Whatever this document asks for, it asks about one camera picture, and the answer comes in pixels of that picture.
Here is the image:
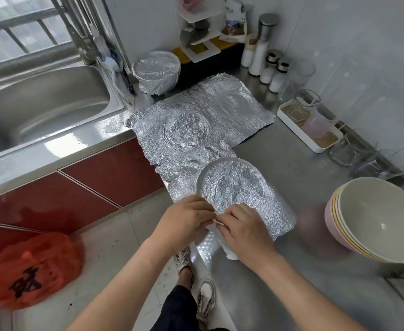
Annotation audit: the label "person's right hand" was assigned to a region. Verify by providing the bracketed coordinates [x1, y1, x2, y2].
[214, 202, 277, 273]

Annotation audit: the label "person's left hand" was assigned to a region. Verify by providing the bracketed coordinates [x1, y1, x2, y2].
[150, 194, 218, 259]

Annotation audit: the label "foil-covered bowl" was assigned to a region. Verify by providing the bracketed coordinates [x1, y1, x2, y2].
[167, 156, 297, 261]
[132, 50, 182, 96]

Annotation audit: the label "stack of aluminium foil sheets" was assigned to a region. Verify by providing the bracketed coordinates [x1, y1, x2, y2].
[126, 73, 276, 183]

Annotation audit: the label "pink bowl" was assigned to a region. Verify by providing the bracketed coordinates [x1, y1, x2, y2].
[324, 177, 404, 265]

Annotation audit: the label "person's left forearm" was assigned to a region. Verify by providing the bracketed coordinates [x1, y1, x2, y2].
[67, 241, 182, 331]

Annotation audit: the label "person's right forearm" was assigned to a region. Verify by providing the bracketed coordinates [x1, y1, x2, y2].
[254, 255, 369, 331]

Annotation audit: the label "person's left white shoe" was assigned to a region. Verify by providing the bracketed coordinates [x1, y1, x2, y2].
[174, 248, 192, 274]

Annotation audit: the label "person's white shoe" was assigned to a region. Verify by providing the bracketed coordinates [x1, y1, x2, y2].
[174, 248, 192, 274]
[196, 278, 217, 321]

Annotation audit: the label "person's right white shoe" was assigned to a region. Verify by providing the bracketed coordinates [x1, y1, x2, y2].
[196, 278, 217, 321]

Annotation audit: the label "person's dark trousers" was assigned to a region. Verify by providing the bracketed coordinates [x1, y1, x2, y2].
[150, 285, 227, 331]

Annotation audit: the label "red kitchen cabinet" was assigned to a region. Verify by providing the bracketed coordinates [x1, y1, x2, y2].
[0, 137, 165, 259]

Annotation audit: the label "white rectangular tray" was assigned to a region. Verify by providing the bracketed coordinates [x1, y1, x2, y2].
[277, 100, 344, 154]

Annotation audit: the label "pink translucent cup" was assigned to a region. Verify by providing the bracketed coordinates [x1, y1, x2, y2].
[302, 110, 337, 140]

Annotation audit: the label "red plastic bag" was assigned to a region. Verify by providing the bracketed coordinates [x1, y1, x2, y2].
[0, 232, 86, 313]

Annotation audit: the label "white dish brush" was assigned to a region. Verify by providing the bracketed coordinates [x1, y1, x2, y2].
[100, 53, 120, 72]

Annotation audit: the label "stainless steel sink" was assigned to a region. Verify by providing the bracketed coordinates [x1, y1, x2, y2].
[0, 58, 135, 200]

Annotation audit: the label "small white tan-capped bottle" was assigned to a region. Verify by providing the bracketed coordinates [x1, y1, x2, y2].
[241, 32, 258, 68]

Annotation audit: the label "tall white steel-capped bottle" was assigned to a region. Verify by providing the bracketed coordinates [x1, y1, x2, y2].
[248, 13, 280, 76]

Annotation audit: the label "white corner shelf rack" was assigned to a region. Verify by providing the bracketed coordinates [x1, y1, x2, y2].
[176, 0, 248, 64]

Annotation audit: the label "colourful snack packet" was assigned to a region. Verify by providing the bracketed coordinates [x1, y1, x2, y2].
[221, 0, 248, 36]

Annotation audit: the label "steel faucet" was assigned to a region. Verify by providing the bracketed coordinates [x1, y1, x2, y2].
[53, 0, 99, 64]

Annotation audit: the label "metal window railing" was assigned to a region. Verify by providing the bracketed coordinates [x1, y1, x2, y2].
[0, 6, 72, 66]

